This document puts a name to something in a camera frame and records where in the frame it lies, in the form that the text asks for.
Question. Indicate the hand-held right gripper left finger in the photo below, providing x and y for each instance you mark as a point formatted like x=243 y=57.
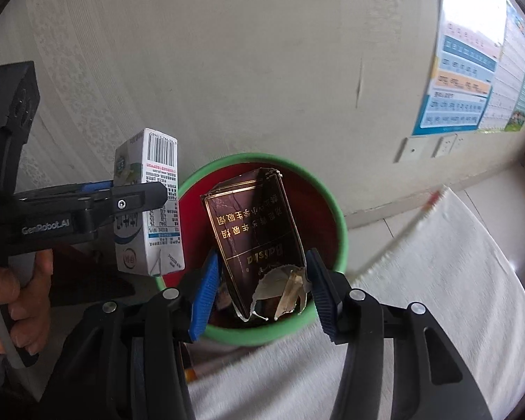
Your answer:
x=205 y=293

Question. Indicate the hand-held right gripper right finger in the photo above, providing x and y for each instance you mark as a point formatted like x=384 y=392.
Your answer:
x=321 y=293

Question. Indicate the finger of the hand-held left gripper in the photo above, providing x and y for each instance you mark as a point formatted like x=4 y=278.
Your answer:
x=96 y=186
x=127 y=203

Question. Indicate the white blue milk carton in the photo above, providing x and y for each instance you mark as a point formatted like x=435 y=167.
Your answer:
x=162 y=236

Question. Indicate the dark brown cigarette pack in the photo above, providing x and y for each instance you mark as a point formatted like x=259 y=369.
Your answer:
x=253 y=236

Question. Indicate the green rimmed red bin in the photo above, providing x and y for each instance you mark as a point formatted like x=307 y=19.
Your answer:
x=315 y=210

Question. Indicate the person's left hand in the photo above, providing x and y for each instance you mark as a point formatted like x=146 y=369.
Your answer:
x=4 y=297

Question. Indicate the wall sockets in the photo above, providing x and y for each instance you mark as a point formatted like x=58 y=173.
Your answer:
x=407 y=149

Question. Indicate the blue letter wall poster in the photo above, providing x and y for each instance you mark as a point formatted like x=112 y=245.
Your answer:
x=459 y=78

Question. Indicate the white chart wall poster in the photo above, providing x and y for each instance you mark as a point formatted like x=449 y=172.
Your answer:
x=507 y=74

